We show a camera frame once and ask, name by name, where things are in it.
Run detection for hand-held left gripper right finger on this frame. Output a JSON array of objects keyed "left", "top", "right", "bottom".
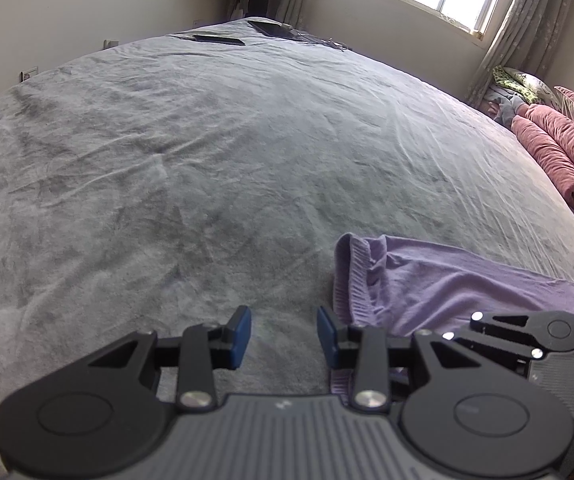
[{"left": 316, "top": 306, "right": 482, "bottom": 413}]

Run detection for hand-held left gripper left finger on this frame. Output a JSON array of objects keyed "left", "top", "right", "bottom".
[{"left": 87, "top": 305, "right": 253, "bottom": 413}]

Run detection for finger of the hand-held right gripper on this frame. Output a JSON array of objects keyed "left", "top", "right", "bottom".
[{"left": 442, "top": 310, "right": 550, "bottom": 376}]

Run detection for purple pants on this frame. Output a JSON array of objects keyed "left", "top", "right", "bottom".
[{"left": 331, "top": 232, "right": 574, "bottom": 396}]

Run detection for grey bed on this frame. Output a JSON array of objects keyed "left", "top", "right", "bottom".
[{"left": 0, "top": 17, "right": 574, "bottom": 480}]

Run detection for pink folded quilt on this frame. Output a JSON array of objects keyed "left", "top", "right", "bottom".
[{"left": 511, "top": 102, "right": 574, "bottom": 233}]

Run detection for grey blue cloth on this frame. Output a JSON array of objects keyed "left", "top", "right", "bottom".
[{"left": 482, "top": 87, "right": 528, "bottom": 127}]

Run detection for green floral pillow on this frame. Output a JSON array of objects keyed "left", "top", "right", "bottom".
[{"left": 492, "top": 65, "right": 558, "bottom": 106}]

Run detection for black phone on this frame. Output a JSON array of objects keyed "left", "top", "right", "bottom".
[{"left": 192, "top": 34, "right": 246, "bottom": 47}]

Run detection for tablet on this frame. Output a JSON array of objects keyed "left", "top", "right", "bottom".
[{"left": 247, "top": 20, "right": 300, "bottom": 41}]

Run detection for white cable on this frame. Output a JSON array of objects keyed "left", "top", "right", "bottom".
[{"left": 292, "top": 32, "right": 353, "bottom": 52}]

